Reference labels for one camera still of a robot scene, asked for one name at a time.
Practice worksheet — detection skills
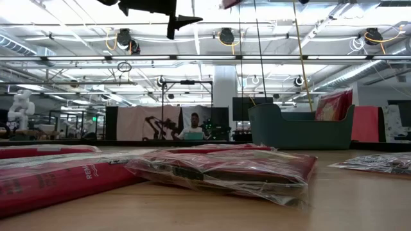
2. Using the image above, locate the black monitor screen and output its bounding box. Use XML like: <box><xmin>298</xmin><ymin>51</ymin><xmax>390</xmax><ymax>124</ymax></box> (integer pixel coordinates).
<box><xmin>232</xmin><ymin>96</ymin><xmax>274</xmax><ymax>122</ymax></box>

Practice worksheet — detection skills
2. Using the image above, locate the teal plastic basket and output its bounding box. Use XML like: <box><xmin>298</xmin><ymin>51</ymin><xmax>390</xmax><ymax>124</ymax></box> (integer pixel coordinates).
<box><xmin>247</xmin><ymin>102</ymin><xmax>356</xmax><ymax>151</ymax></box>

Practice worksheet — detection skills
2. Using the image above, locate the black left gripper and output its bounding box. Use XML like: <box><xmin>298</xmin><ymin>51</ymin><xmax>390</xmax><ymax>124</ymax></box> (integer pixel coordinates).
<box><xmin>118</xmin><ymin>0</ymin><xmax>204</xmax><ymax>40</ymax></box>

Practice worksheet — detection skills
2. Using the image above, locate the long light strip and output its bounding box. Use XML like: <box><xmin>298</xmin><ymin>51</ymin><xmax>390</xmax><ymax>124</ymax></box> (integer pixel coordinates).
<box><xmin>0</xmin><ymin>55</ymin><xmax>411</xmax><ymax>62</ymax></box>

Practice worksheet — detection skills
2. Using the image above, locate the silver ventilation duct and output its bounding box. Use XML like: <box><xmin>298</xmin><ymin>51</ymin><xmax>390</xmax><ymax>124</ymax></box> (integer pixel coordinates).
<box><xmin>0</xmin><ymin>33</ymin><xmax>56</xmax><ymax>58</ymax></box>
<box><xmin>313</xmin><ymin>40</ymin><xmax>411</xmax><ymax>92</ymax></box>

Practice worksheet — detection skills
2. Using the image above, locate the black looped cable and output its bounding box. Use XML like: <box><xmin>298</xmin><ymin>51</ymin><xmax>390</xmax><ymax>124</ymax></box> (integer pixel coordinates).
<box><xmin>252</xmin><ymin>0</ymin><xmax>268</xmax><ymax>104</ymax></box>

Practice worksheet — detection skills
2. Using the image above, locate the black metal gantry frame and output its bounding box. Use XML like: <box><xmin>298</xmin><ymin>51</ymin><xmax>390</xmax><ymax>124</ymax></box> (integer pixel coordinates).
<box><xmin>160</xmin><ymin>79</ymin><xmax>214</xmax><ymax>142</ymax></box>

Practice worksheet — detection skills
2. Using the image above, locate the red cloth panel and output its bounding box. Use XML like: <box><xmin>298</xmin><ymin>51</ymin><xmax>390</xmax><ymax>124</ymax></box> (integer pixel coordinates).
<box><xmin>351</xmin><ymin>105</ymin><xmax>380</xmax><ymax>143</ymax></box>

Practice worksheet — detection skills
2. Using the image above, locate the patterned white cloth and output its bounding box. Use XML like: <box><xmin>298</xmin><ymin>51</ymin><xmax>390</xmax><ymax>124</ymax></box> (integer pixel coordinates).
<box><xmin>381</xmin><ymin>104</ymin><xmax>406</xmax><ymax>142</ymax></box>

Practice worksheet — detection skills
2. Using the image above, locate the tall black panel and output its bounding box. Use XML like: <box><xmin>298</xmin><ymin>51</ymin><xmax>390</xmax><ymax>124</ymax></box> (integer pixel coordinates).
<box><xmin>105</xmin><ymin>105</ymin><xmax>119</xmax><ymax>141</ymax></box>

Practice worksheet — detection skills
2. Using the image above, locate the teal laptop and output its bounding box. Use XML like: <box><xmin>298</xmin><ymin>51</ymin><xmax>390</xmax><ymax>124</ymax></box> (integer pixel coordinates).
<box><xmin>182</xmin><ymin>131</ymin><xmax>206</xmax><ymax>141</ymax></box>

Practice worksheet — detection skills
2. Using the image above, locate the beige backdrop curtain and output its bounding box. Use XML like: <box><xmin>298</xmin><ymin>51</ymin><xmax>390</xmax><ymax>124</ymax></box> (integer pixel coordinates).
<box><xmin>116</xmin><ymin>105</ymin><xmax>184</xmax><ymax>141</ymax></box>

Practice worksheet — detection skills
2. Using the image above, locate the person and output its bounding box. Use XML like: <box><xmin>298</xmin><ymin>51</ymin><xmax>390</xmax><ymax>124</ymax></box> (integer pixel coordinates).
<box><xmin>175</xmin><ymin>112</ymin><xmax>208</xmax><ymax>141</ymax></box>

